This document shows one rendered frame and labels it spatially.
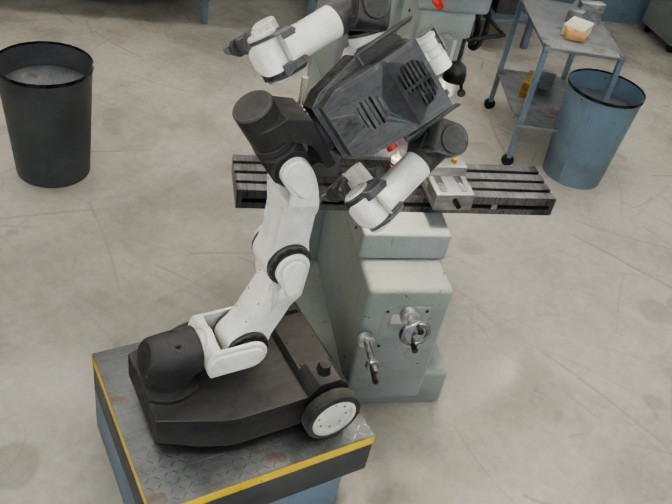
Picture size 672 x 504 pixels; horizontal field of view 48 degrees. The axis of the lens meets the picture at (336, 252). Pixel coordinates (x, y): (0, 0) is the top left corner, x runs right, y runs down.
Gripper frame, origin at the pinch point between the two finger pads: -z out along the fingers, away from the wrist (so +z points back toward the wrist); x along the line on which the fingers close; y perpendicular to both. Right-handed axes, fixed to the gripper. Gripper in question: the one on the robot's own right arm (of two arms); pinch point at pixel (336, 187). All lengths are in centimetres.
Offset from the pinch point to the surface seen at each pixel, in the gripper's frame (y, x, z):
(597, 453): -164, 17, -13
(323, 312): -52, -19, -69
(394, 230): -28.8, 9.4, -9.4
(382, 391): -82, -29, -35
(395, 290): -42.6, -7.1, -2.8
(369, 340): -52, -24, -12
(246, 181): 18.6, -16.0, -26.3
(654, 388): -184, 67, -33
